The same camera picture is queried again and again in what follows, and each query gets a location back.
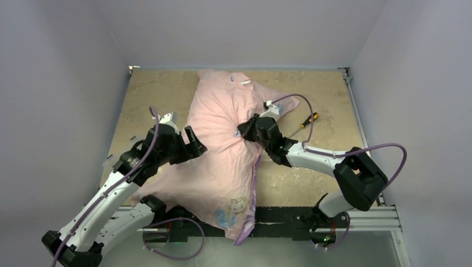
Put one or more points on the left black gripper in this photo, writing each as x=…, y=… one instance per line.
x=194, y=148

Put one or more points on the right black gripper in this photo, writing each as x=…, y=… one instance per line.
x=251, y=128

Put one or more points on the pink pillow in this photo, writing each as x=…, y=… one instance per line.
x=217, y=186

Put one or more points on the purple printed pillowcase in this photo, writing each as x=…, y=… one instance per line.
x=249, y=222

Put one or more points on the yellow black screwdriver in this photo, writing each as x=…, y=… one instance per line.
x=305, y=123

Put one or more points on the clear plastic bag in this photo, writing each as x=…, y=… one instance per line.
x=117, y=151

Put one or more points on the black base bar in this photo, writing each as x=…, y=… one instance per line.
x=298, y=223

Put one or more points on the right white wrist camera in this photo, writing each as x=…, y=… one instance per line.
x=270, y=110

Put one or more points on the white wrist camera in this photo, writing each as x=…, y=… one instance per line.
x=169, y=119
x=270, y=110

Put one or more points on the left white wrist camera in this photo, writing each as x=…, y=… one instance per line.
x=169, y=119

